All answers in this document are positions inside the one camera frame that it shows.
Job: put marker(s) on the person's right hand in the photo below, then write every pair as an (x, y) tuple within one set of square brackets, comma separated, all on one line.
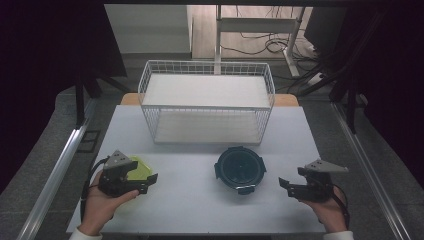
[(328, 211)]

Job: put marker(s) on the person's left hand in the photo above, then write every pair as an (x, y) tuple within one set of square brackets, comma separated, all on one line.
[(100, 203)]

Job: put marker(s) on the white metal desk frame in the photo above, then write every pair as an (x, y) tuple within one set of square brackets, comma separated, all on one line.
[(256, 25)]

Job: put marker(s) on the metal rail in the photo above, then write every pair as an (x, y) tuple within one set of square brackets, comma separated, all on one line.
[(370, 173), (53, 180)]

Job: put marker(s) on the green rectangular food container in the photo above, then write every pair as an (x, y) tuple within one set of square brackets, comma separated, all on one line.
[(141, 168)]

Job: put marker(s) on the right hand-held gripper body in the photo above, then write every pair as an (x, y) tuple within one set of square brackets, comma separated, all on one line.
[(316, 183)]

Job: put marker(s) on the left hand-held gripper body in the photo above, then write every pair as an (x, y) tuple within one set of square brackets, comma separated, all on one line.
[(115, 181)]

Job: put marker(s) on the round dark-lidded food container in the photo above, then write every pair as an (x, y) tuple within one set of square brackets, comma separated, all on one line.
[(240, 170)]

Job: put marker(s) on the dark curtain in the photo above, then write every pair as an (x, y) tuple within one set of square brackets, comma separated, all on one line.
[(393, 83), (40, 66)]

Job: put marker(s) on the black floor bracket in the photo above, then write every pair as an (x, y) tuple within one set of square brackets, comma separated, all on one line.
[(88, 141)]

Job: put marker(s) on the black stand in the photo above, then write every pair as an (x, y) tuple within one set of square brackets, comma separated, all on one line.
[(79, 103), (350, 110)]

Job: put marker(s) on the wooden table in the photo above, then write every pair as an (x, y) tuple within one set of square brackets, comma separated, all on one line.
[(128, 99)]

